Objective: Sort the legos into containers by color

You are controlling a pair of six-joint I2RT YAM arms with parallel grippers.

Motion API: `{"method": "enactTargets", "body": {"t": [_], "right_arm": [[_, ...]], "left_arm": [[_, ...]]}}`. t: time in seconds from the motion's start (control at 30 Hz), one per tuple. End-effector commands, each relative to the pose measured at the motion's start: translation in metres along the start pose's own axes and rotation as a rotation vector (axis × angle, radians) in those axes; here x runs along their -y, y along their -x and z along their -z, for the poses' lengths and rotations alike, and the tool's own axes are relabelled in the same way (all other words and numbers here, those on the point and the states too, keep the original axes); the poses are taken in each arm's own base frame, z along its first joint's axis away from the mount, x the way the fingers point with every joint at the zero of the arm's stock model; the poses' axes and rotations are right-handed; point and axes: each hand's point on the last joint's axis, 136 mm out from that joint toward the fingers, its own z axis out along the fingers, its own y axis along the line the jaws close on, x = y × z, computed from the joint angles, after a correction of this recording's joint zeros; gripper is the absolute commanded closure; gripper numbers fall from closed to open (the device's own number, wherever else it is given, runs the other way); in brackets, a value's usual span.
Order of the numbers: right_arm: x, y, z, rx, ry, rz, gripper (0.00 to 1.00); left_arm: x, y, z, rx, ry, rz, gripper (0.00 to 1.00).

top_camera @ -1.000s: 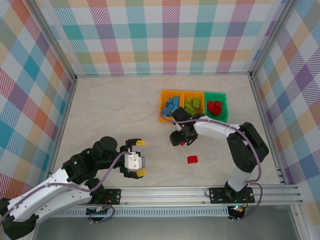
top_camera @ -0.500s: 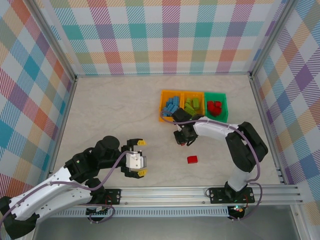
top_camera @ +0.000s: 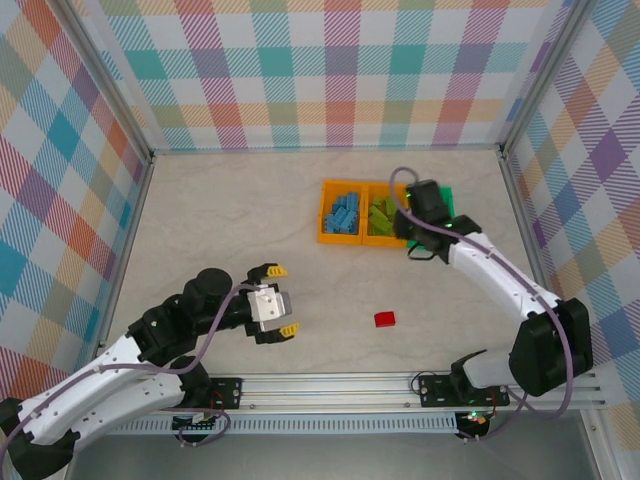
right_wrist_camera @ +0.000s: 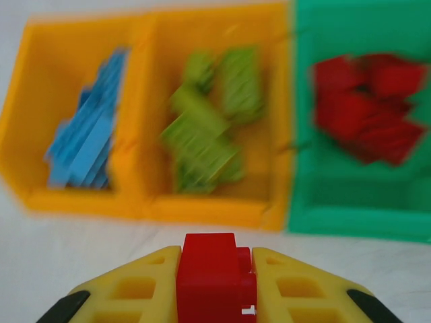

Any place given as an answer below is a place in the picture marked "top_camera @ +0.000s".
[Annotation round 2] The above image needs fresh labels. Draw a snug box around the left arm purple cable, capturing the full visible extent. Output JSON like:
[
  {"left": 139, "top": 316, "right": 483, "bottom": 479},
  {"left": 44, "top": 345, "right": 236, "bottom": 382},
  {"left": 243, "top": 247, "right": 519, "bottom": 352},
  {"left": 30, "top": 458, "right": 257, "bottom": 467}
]
[{"left": 2, "top": 284, "right": 261, "bottom": 454}]

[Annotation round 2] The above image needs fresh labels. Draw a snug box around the aluminium mounting rail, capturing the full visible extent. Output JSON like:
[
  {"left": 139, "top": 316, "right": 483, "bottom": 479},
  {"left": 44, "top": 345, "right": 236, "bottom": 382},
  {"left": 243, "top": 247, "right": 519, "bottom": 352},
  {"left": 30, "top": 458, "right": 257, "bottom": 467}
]
[{"left": 152, "top": 372, "right": 604, "bottom": 414}]

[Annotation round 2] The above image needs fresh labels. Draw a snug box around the aluminium frame post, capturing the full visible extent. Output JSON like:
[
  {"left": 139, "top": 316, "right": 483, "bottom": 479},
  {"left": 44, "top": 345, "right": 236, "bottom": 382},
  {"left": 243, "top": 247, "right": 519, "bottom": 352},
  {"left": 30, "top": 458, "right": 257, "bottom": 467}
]
[
  {"left": 58, "top": 0, "right": 155, "bottom": 166},
  {"left": 497, "top": 0, "right": 599, "bottom": 156}
]

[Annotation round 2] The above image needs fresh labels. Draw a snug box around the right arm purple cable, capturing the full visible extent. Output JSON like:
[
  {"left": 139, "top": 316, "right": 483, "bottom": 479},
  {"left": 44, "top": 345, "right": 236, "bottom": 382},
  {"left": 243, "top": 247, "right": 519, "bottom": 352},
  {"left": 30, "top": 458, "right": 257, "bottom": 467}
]
[{"left": 389, "top": 167, "right": 574, "bottom": 444}]

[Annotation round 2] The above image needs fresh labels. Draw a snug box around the green plastic bin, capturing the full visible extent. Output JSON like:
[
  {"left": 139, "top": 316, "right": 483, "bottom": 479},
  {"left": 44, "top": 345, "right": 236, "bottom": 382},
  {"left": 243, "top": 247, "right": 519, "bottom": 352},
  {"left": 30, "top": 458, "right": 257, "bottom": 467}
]
[{"left": 406, "top": 185, "right": 458, "bottom": 252}]

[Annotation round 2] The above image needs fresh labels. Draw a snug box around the aluminium table edge rail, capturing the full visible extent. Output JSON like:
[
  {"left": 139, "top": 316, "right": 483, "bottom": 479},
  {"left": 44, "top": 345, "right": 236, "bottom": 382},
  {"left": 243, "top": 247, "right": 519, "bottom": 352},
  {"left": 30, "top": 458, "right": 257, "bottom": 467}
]
[
  {"left": 498, "top": 147, "right": 551, "bottom": 296},
  {"left": 97, "top": 152, "right": 157, "bottom": 349}
]

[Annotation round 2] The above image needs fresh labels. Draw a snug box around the white slotted cable duct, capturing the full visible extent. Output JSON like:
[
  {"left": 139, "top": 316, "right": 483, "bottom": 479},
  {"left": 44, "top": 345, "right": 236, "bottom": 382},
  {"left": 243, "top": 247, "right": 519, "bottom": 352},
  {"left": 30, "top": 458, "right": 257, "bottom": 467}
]
[{"left": 79, "top": 412, "right": 460, "bottom": 437}]

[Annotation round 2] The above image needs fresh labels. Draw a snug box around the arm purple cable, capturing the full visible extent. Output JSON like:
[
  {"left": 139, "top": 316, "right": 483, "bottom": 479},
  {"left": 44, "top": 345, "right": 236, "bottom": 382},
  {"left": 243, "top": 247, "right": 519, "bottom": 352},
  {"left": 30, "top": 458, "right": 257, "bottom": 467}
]
[
  {"left": 2, "top": 284, "right": 261, "bottom": 454},
  {"left": 389, "top": 167, "right": 574, "bottom": 444}
]

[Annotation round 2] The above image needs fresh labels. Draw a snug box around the orange plastic bin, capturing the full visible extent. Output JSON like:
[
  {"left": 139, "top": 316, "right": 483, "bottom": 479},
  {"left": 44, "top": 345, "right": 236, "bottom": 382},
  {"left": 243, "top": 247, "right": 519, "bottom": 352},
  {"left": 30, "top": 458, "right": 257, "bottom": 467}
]
[
  {"left": 317, "top": 179, "right": 369, "bottom": 247},
  {"left": 362, "top": 182, "right": 409, "bottom": 250}
]

